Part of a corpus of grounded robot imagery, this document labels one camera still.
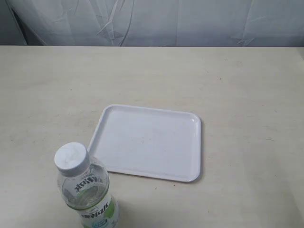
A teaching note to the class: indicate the white plastic tray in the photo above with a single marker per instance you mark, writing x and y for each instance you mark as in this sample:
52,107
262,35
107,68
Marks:
149,142

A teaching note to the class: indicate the clear plastic water bottle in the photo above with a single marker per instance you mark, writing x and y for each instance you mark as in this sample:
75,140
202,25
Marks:
84,185

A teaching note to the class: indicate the white backdrop cloth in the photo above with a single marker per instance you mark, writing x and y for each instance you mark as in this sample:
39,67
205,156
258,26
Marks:
153,23

